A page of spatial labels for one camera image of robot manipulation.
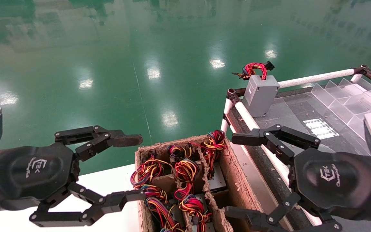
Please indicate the worn cardboard divider box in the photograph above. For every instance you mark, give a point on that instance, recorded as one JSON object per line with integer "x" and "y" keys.
{"x": 237, "y": 180}

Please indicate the clear acrylic divider tray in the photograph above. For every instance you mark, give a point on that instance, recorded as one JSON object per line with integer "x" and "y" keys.
{"x": 343, "y": 103}

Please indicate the long white rack pipe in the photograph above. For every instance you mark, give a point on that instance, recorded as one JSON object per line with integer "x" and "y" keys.
{"x": 250, "y": 119}

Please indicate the gray power supply, black plug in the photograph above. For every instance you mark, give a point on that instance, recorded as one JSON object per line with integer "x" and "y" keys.
{"x": 259, "y": 93}

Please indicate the white rack leg pipe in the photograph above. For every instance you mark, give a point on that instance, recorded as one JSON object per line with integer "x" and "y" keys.
{"x": 226, "y": 111}

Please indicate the white label sheet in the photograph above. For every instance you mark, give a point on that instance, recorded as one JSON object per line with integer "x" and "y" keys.
{"x": 320, "y": 128}

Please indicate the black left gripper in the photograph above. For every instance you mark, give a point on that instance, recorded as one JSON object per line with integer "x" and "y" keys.
{"x": 34, "y": 174}

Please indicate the black pipe corner joint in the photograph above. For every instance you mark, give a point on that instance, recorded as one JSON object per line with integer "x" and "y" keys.
{"x": 235, "y": 95}
{"x": 364, "y": 70}

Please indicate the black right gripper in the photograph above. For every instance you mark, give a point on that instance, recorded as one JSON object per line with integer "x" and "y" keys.
{"x": 333, "y": 180}

